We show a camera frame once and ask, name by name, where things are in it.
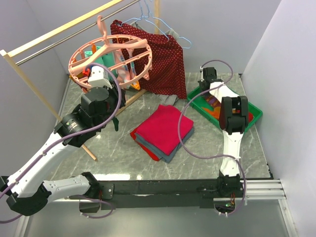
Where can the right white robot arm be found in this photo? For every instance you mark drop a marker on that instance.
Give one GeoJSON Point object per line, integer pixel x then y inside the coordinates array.
{"type": "Point", "coordinates": [233, 119]}

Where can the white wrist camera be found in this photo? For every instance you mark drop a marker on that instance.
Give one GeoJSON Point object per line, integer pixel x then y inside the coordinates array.
{"type": "Point", "coordinates": [97, 77]}
{"type": "Point", "coordinates": [208, 73]}

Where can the dark red dotted cloth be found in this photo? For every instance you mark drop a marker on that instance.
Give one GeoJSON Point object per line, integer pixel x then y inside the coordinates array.
{"type": "Point", "coordinates": [167, 76]}

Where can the grey folded towel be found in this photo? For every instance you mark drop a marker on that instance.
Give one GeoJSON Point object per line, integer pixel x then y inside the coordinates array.
{"type": "Point", "coordinates": [159, 153]}

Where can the blue wire hanger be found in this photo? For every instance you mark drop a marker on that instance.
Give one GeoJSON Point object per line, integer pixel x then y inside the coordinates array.
{"type": "Point", "coordinates": [150, 12]}

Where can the white blue hanging sock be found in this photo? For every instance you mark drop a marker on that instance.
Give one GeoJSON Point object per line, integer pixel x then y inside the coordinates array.
{"type": "Point", "coordinates": [125, 74]}

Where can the dark green dotted sock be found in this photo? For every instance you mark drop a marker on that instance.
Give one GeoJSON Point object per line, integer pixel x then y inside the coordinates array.
{"type": "Point", "coordinates": [116, 123]}

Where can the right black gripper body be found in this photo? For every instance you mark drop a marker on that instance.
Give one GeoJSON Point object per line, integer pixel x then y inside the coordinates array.
{"type": "Point", "coordinates": [201, 85]}

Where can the green plastic tray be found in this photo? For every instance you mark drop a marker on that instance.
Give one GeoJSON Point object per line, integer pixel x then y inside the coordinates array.
{"type": "Point", "coordinates": [199, 102]}

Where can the grey cloth under dress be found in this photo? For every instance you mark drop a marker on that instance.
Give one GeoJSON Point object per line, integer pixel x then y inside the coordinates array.
{"type": "Point", "coordinates": [168, 99]}

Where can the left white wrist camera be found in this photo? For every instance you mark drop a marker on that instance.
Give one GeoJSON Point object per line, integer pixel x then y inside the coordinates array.
{"type": "Point", "coordinates": [97, 77]}

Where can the metal hanging rod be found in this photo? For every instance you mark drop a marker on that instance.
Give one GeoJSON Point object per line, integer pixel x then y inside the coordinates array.
{"type": "Point", "coordinates": [61, 41]}

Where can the red folded towel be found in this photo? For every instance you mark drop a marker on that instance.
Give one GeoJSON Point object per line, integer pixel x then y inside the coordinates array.
{"type": "Point", "coordinates": [151, 154]}

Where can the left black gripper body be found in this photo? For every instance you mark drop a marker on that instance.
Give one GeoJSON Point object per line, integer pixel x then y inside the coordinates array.
{"type": "Point", "coordinates": [114, 95]}

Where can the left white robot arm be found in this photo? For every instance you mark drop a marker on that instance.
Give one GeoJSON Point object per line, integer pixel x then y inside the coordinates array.
{"type": "Point", "coordinates": [27, 189]}

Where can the black base beam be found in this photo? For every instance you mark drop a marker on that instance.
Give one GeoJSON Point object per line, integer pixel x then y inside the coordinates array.
{"type": "Point", "coordinates": [165, 193]}

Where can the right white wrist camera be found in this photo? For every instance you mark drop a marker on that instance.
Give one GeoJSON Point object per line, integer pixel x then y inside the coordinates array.
{"type": "Point", "coordinates": [208, 73]}

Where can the pink round clip hanger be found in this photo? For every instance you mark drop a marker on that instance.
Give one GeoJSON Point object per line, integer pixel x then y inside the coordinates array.
{"type": "Point", "coordinates": [128, 57]}

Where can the teal hanging sock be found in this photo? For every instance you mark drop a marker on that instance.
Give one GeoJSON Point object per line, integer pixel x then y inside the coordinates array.
{"type": "Point", "coordinates": [106, 59]}

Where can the red sock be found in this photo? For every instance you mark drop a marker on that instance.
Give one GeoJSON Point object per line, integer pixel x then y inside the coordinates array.
{"type": "Point", "coordinates": [250, 116]}

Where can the purple orange striped sock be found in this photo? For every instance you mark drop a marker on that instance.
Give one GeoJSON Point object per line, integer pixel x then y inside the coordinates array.
{"type": "Point", "coordinates": [214, 104]}

